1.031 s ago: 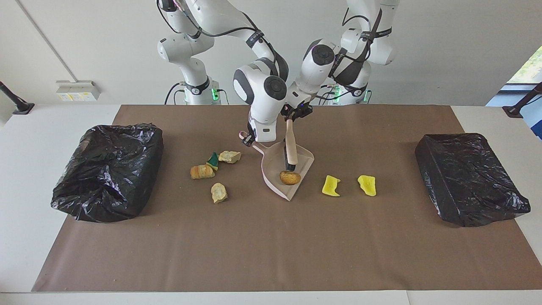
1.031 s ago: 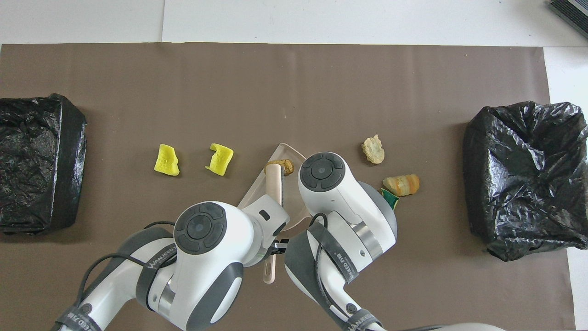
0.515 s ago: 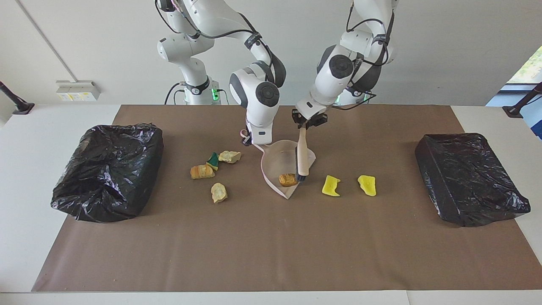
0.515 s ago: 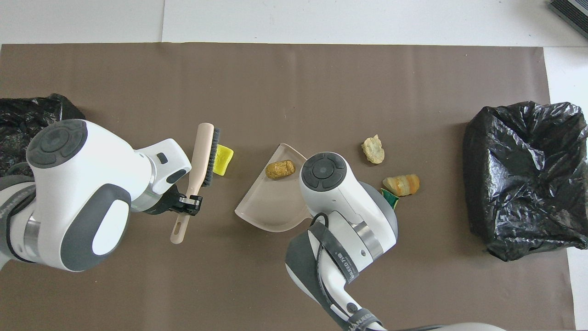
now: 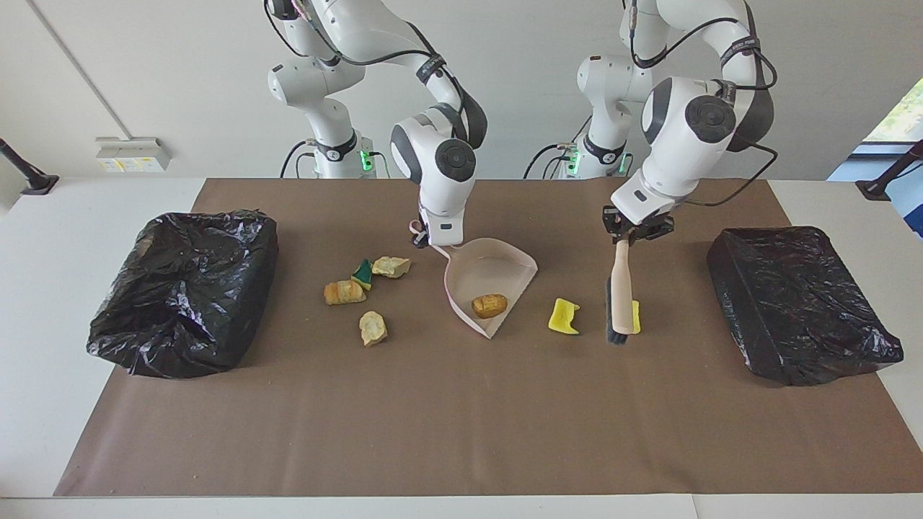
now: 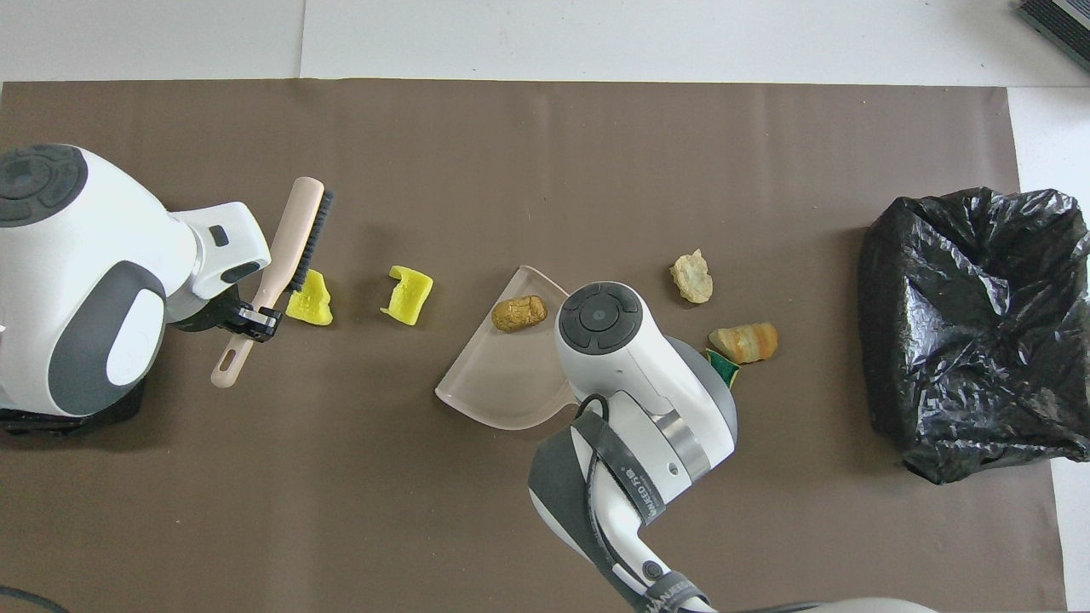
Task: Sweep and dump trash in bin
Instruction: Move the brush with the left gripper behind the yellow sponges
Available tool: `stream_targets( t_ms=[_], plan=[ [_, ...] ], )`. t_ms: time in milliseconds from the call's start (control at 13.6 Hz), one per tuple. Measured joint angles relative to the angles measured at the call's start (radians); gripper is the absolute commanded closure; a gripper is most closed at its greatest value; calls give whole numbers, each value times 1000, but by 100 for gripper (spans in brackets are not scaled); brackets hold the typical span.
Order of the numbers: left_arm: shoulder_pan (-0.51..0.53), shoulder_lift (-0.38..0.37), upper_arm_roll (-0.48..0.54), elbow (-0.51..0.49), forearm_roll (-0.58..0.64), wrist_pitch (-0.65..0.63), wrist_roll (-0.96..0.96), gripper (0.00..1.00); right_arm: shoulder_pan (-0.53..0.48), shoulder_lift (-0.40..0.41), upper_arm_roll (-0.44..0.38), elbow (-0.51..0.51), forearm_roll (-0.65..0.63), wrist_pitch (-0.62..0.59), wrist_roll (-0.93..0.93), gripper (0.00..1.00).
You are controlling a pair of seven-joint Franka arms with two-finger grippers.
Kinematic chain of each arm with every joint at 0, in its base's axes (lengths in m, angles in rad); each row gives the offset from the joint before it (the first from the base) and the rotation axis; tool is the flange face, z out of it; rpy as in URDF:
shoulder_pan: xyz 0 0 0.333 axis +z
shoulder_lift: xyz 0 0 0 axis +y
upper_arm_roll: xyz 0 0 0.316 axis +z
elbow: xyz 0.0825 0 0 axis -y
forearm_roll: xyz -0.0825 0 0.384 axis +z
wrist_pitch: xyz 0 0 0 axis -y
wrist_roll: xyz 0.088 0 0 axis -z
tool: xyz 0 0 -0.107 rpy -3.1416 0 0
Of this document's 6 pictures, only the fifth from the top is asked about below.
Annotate beige hand brush black bristles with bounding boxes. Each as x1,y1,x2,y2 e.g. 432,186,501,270
606,239,635,345

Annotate pale pink plastic dustpan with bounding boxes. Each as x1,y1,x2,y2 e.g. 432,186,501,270
410,220,539,340

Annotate orange striped sponge piece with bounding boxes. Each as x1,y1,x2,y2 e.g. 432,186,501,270
324,280,366,306

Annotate bin with taut black bag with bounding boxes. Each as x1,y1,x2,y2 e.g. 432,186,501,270
706,226,904,388

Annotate bin with crumpled black bag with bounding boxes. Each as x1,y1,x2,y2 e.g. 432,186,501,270
87,209,279,379

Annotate brown paper table mat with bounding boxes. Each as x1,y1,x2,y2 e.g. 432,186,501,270
54,178,923,497

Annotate window with green view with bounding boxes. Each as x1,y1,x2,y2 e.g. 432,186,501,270
862,76,923,145

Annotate black left arm base cables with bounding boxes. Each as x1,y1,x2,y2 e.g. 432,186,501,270
523,112,596,179

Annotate black arm base cables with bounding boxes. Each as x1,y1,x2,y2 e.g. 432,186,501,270
523,112,596,179
280,139,392,179

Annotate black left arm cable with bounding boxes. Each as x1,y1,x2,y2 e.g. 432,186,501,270
626,0,781,208

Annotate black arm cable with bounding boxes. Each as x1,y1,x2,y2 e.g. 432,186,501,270
626,0,781,208
263,0,469,145

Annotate black right arm base cables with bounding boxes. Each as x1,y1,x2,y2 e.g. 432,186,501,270
280,139,392,179

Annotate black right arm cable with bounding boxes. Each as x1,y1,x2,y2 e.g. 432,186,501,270
263,0,469,145

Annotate black camera stand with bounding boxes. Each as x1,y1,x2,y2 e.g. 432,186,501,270
856,139,923,201
0,137,60,196

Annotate white wall socket box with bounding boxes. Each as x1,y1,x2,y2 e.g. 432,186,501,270
95,137,172,172

